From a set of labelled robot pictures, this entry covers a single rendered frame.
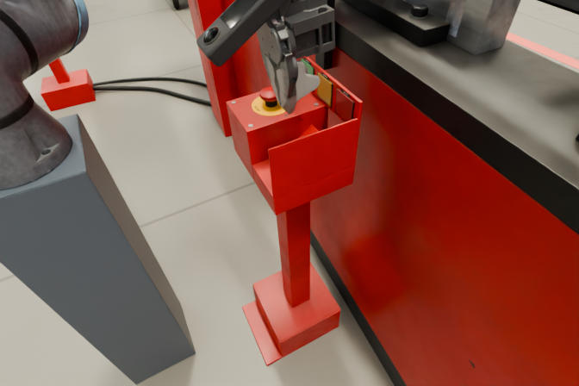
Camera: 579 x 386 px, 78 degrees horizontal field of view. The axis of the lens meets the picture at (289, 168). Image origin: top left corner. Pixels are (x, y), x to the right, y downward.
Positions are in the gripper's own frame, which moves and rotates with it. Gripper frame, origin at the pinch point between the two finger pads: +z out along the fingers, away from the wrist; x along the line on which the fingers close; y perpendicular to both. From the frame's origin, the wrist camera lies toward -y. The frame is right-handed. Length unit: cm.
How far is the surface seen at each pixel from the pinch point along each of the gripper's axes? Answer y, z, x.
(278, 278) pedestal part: -6, 72, 13
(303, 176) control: -0.3, 10.7, -5.0
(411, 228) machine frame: 15.4, 25.1, -15.3
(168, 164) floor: -25, 82, 98
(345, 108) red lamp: 9.9, 3.5, -1.6
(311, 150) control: 1.5, 5.8, -5.0
